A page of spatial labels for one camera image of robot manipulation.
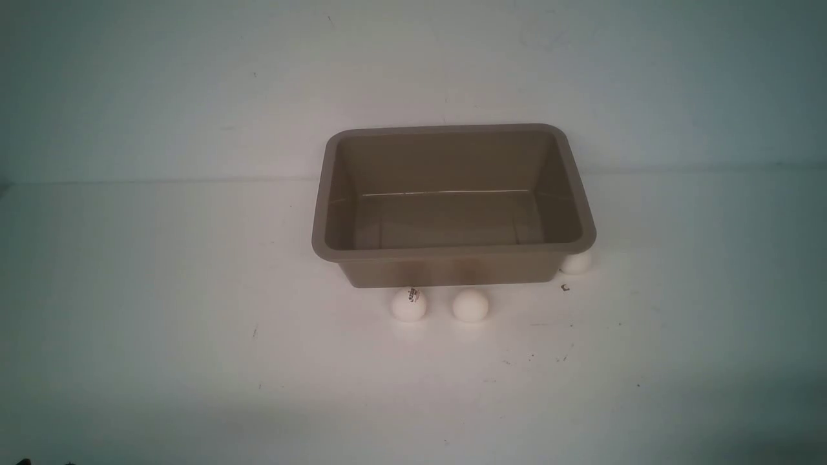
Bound white ping-pong ball with logo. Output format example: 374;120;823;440
390;287;428;322

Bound plain white ping-pong ball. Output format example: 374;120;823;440
452;288;490;323

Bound tan plastic bin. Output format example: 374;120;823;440
312;123;596;288

